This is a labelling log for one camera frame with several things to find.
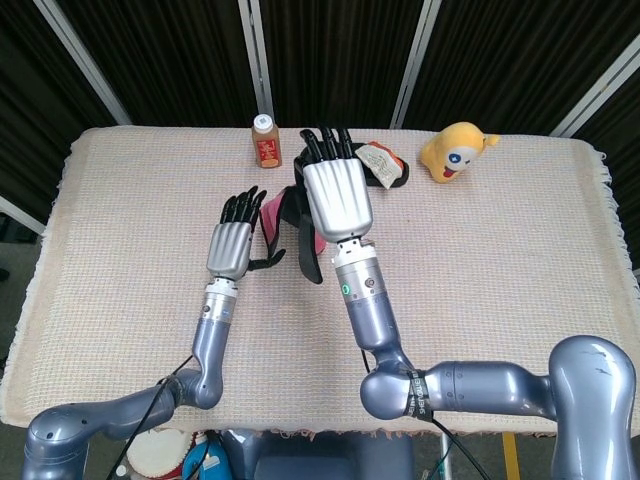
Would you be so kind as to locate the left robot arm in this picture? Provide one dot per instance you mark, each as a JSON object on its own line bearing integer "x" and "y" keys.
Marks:
{"x": 210, "y": 350}

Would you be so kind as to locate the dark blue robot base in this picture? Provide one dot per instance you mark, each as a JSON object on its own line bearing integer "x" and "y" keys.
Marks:
{"x": 320, "y": 460}

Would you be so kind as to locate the brown juice bottle red label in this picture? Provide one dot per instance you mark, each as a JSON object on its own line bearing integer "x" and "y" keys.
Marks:
{"x": 267, "y": 150}

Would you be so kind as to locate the pink towel with black trim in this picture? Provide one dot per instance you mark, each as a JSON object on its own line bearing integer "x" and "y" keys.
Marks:
{"x": 272, "y": 220}

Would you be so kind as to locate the white orange snack packet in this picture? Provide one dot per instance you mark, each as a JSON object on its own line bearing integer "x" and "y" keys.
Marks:
{"x": 380, "y": 162}

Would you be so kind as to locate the yellow plush toy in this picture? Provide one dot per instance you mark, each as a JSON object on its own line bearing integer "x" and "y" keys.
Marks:
{"x": 450, "y": 150}

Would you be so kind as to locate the metal table leg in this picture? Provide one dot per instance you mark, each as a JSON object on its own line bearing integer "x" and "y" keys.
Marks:
{"x": 446, "y": 460}

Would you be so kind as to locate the white round drum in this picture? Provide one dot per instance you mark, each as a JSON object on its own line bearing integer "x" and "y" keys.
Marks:
{"x": 155, "y": 455}

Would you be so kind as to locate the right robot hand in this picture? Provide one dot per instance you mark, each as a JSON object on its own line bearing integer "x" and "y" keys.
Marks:
{"x": 337, "y": 200}

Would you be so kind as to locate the white metal frame post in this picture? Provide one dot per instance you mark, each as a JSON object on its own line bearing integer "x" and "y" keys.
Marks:
{"x": 600, "y": 85}
{"x": 417, "y": 55}
{"x": 85, "y": 60}
{"x": 20, "y": 215}
{"x": 256, "y": 55}

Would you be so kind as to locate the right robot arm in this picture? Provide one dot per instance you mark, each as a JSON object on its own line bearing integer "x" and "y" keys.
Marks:
{"x": 370, "y": 320}

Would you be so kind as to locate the black slipper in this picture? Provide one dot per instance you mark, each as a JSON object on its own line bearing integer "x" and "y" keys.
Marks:
{"x": 404, "y": 175}

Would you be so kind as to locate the blue plastic object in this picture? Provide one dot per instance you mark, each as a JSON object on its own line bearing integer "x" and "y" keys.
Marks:
{"x": 205, "y": 462}

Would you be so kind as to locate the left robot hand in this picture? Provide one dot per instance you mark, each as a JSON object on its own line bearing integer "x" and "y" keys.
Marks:
{"x": 230, "y": 250}

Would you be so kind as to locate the beige woven tablecloth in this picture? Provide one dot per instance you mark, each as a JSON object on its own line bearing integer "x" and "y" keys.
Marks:
{"x": 475, "y": 275}

